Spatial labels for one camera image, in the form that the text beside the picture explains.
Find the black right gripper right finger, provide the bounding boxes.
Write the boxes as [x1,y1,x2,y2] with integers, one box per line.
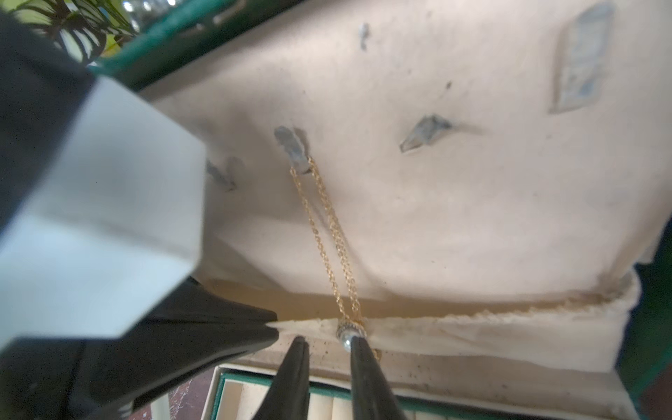
[350,337,406,420]

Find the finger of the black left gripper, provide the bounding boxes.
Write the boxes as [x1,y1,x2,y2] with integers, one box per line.
[1,281,278,419]

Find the glass vase with artificial plants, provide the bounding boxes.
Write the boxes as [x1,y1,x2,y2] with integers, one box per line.
[0,0,138,67]

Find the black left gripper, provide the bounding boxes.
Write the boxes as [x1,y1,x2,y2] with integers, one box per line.
[1,12,96,229]

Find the gold jewelry chain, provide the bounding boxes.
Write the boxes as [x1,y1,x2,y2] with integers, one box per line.
[288,156,382,363]

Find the green jewelry box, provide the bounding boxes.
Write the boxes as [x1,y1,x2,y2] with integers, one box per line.
[118,1,671,419]

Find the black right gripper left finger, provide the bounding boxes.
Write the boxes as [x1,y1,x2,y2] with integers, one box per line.
[253,336,310,420]

